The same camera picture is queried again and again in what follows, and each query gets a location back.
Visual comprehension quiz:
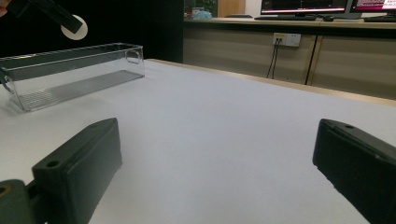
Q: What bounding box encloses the black socket cable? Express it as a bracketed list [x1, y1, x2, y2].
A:
[271, 40, 282, 79]
[265, 38, 278, 78]

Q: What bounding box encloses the clear plastic container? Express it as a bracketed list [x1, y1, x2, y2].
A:
[0, 42, 146, 113]

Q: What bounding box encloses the computer monitor with pink screen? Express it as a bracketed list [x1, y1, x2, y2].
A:
[349, 0, 396, 14]

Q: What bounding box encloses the wooden cabinet panel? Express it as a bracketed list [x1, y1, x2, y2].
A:
[217, 0, 247, 18]

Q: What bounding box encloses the white wall socket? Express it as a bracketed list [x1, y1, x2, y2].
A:
[272, 32, 303, 48]

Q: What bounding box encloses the white table board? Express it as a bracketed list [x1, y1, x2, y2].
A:
[0, 59, 396, 224]

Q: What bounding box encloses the black keyboard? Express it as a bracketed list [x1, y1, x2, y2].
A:
[254, 14, 318, 22]
[363, 16, 396, 23]

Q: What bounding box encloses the teal cloth bundle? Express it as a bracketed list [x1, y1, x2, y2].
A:
[191, 8, 213, 21]

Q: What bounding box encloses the wide computer monitor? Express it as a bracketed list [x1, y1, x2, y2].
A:
[260, 0, 354, 16]

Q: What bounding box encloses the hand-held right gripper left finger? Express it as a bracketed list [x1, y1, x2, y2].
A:
[31, 117, 123, 224]

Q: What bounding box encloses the long beige desk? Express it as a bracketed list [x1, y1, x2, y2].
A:
[182, 17, 396, 101]

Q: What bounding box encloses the white egg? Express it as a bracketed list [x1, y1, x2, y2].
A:
[60, 14, 89, 41]

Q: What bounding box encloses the black curtain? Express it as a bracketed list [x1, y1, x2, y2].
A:
[0, 0, 185, 63]

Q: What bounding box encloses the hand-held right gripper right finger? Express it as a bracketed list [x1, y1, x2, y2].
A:
[312, 118, 396, 224]

